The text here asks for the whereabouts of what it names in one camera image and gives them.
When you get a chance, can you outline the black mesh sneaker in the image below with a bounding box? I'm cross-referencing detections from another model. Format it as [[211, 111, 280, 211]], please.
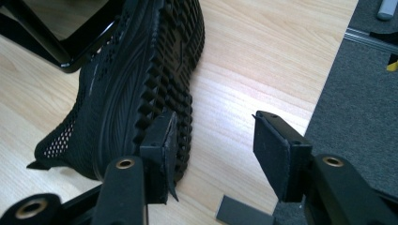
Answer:
[[26, 0, 207, 186]]

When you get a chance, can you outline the dark gray flat pad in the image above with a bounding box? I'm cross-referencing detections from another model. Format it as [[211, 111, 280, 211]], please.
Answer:
[[215, 194, 277, 225]]

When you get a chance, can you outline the gray cylindrical post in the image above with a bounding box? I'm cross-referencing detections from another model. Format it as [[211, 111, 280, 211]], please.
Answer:
[[376, 0, 398, 22]]

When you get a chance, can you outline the aluminium profile rail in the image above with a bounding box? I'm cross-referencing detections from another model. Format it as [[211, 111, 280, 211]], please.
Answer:
[[343, 27, 398, 56]]

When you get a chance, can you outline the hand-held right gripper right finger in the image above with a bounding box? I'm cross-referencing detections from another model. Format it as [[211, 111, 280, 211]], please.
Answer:
[[252, 110, 314, 203]]

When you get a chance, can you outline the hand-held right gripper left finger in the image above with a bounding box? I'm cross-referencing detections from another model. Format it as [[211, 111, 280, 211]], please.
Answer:
[[139, 109, 179, 205]]

